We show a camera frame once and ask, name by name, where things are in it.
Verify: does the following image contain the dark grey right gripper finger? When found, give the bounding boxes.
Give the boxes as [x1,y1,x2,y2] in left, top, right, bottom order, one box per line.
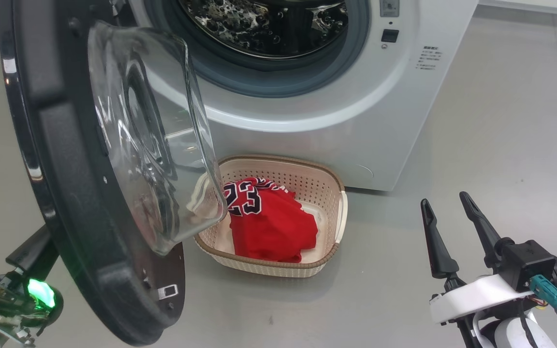
[420,198,461,280]
[458,191,502,269]

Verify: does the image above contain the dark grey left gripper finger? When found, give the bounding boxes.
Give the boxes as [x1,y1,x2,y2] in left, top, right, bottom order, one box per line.
[5,224,60,282]

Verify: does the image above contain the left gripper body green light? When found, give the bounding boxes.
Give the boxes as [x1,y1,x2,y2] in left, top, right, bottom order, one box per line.
[0,270,65,348]

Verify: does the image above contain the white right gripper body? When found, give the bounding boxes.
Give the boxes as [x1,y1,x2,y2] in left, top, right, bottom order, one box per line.
[428,274,534,325]

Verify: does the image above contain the dark grey round washer door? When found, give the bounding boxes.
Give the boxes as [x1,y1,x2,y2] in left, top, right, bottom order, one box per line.
[0,0,229,347]

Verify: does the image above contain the red number 23 jersey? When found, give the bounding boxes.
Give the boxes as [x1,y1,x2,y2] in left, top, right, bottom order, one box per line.
[229,203,319,264]

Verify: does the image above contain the red jersey with number print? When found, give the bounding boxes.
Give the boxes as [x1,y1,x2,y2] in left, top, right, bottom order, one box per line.
[222,177,308,228]

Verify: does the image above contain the beige perforated laundry basket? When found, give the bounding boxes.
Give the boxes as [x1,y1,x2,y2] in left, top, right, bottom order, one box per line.
[193,155,349,279]

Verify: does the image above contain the white front-load washing machine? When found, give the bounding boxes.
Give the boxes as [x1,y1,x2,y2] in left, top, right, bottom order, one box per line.
[114,0,480,192]

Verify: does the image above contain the teal cable connector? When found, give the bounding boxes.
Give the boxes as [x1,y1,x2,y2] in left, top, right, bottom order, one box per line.
[529,274,557,321]

